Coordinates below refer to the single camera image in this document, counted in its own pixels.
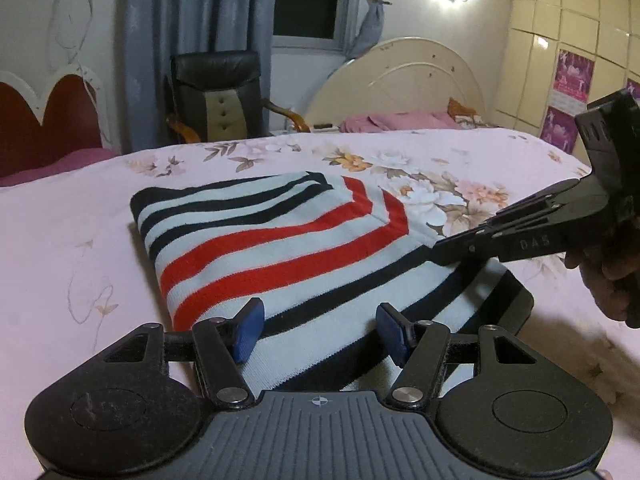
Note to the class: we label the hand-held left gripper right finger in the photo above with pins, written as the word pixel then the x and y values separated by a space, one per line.
pixel 392 332

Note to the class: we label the black leather armchair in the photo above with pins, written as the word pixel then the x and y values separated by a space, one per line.
pixel 220 95

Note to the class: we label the pink wall poster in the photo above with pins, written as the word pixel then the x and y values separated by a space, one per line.
pixel 634 87
pixel 560 130
pixel 574 77

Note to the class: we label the orange plush toy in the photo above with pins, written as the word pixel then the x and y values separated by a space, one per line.
pixel 462 110

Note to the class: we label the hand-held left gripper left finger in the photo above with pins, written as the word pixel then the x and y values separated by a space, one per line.
pixel 248 327

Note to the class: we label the dark pink pillow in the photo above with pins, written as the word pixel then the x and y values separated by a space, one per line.
pixel 55 167

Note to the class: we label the window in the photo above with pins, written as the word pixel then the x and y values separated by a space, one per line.
pixel 307 0

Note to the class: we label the person's right hand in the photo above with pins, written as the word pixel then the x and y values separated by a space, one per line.
pixel 615 290

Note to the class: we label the cream headboard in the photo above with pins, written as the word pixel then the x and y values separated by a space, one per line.
pixel 400 75

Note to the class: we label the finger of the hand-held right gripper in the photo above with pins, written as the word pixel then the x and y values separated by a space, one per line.
pixel 465 250
pixel 540 205

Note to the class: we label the striped knit sweater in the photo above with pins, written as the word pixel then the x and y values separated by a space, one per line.
pixel 280 240

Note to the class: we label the red white headboard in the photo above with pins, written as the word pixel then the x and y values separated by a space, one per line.
pixel 60 120

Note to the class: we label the pink floral bed sheet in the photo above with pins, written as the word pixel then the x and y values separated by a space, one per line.
pixel 75 240

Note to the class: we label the long grey-blue curtain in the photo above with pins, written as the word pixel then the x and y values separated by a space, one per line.
pixel 200 10

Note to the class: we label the tied grey-blue curtain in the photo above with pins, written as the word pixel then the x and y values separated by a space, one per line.
pixel 372 15

